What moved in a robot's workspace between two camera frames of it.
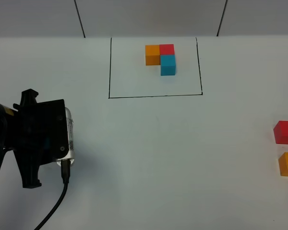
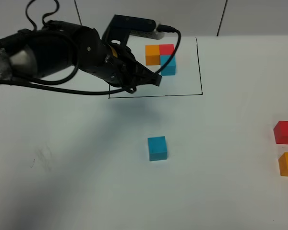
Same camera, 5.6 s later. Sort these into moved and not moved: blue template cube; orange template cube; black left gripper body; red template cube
Moved: black left gripper body
Not moved: orange template cube; red template cube; blue template cube
